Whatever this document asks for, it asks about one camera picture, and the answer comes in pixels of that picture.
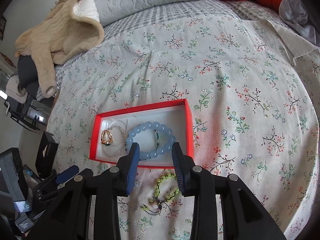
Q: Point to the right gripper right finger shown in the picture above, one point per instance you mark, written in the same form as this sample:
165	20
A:
243	216

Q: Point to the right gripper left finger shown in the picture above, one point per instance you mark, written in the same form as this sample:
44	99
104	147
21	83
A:
67	217

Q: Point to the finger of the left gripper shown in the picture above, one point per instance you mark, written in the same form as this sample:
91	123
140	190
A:
65	173

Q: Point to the black chair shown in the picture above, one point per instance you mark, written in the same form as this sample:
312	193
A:
25	103

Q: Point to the floral bed sheet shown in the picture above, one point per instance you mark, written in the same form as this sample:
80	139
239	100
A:
275	151

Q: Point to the red Ace box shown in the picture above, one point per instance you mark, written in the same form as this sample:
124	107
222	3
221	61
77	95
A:
155	127

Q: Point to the beige fleece jacket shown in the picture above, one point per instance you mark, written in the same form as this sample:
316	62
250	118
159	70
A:
68	30

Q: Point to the clear plastic bag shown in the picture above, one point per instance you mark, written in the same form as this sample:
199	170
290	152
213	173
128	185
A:
294	14

